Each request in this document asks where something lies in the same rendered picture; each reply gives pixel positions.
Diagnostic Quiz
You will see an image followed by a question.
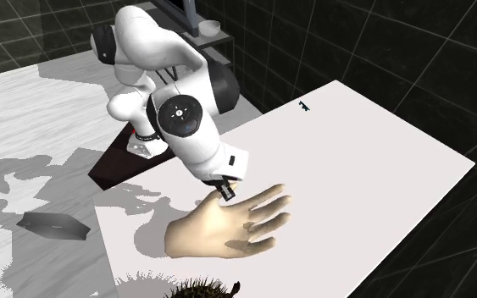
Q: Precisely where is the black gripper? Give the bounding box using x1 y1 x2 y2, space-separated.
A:
202 178 239 203

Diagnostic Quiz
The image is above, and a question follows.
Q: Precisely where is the beige hand model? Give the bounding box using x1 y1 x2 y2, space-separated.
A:
164 183 293 260

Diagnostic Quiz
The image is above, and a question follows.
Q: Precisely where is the dark spiky round object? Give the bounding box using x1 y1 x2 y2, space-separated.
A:
164 276 241 298

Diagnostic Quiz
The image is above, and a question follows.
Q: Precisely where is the dark robot stand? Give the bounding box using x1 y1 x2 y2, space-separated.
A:
87 121 178 191

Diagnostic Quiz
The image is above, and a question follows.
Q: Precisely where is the grey shelf with white bowl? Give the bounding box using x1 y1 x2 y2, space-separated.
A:
150 0 236 82

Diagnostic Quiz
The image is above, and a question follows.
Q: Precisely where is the dark grey flat box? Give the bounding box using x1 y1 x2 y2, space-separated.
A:
16 212 92 241

